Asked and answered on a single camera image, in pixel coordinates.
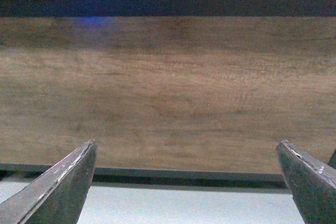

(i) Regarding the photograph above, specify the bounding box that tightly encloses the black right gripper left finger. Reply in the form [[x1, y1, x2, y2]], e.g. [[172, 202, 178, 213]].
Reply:
[[1, 140, 97, 223]]

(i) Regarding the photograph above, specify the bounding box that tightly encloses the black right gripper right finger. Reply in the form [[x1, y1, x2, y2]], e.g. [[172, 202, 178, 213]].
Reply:
[[277, 140, 335, 223]]

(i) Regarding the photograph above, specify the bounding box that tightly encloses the wooden shelf board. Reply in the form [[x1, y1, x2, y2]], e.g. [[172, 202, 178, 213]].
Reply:
[[1, 17, 335, 173]]

